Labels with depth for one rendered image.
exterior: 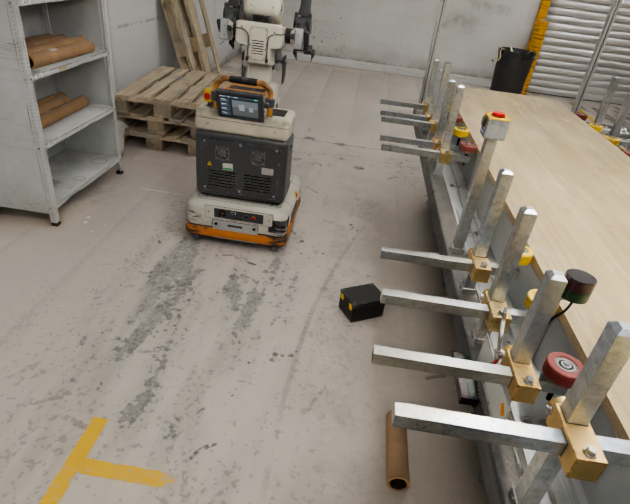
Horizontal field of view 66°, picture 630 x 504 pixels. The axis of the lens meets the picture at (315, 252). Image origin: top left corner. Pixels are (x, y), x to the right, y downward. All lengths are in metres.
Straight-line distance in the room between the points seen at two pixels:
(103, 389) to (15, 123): 1.65
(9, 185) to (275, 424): 2.20
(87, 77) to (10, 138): 0.90
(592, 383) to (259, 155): 2.25
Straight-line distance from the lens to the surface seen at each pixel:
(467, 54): 9.03
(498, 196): 1.53
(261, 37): 3.02
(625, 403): 1.20
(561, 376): 1.18
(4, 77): 3.15
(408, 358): 1.12
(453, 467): 2.09
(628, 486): 1.25
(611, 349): 0.88
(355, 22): 8.85
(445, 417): 0.89
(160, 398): 2.15
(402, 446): 1.97
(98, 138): 4.06
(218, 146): 2.87
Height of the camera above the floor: 1.60
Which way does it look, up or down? 32 degrees down
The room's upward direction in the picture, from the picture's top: 7 degrees clockwise
